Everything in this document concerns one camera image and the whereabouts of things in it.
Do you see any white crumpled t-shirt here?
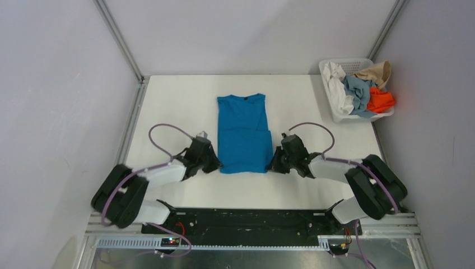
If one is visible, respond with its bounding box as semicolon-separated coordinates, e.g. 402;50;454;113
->
322;62;354;115

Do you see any grey-blue crumpled t-shirt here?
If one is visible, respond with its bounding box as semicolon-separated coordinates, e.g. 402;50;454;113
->
343;75;376;119

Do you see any aluminium right corner post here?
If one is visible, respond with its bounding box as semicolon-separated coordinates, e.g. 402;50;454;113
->
366;0;409;62

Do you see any aluminium corner post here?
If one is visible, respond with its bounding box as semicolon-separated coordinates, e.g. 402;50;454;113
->
93;0;144;84
366;0;409;62

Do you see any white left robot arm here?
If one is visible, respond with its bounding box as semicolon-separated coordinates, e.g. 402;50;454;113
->
91;136;221;233

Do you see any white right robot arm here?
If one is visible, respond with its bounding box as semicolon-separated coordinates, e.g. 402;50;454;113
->
266;134;408;234

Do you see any right controller board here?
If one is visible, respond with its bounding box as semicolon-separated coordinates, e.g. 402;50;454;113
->
328;243;350;256

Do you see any aluminium left corner post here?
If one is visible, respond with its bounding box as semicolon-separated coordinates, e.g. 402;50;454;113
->
93;0;144;84

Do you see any aluminium front frame rail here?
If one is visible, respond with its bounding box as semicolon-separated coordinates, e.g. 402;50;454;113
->
85;208;432;268

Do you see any orange crumpled t-shirt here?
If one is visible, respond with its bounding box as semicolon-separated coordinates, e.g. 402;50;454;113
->
367;87;396;114

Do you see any bright blue t-shirt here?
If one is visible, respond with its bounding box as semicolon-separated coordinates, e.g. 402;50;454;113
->
217;93;273;174

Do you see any left controller board with LEDs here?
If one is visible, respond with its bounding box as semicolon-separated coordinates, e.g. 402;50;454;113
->
160;237;181;248

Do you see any white plastic laundry basket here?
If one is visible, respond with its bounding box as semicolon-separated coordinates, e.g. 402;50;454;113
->
319;58;395;123

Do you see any beige crumpled t-shirt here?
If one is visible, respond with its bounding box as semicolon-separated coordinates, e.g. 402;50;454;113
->
353;61;392;89

